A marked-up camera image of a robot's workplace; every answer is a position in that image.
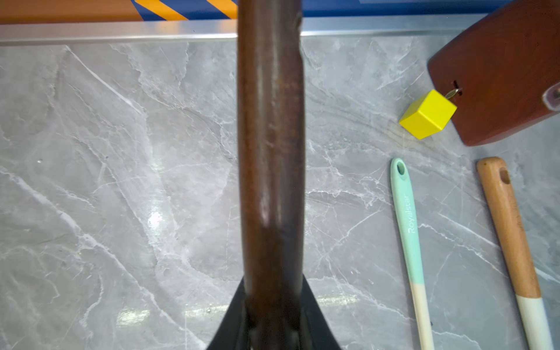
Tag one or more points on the yellow green cube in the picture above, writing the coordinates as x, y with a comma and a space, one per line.
428, 115

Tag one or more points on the black handle metal utensil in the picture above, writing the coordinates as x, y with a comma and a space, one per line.
271, 150

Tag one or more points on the wooden handle white spatula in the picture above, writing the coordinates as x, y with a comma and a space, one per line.
509, 227

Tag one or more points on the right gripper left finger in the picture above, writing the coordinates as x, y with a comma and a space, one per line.
233, 332

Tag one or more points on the dark red metronome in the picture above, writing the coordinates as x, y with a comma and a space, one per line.
505, 69

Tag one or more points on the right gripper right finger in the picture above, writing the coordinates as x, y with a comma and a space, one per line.
314, 330

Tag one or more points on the mint handle white spatula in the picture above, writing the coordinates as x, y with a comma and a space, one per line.
405, 210

